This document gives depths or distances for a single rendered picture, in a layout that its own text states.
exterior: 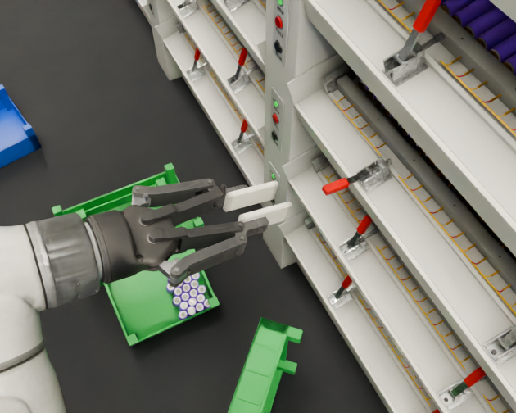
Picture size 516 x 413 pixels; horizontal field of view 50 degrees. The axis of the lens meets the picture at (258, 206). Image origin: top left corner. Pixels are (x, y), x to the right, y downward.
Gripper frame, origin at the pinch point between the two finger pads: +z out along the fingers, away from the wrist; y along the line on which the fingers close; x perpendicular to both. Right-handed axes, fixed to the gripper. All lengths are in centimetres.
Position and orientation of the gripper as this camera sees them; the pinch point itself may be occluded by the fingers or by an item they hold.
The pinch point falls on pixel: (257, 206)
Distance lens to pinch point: 68.2
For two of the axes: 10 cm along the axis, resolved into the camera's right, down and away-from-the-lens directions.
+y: 4.5, 7.4, -5.0
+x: 2.0, -6.3, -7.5
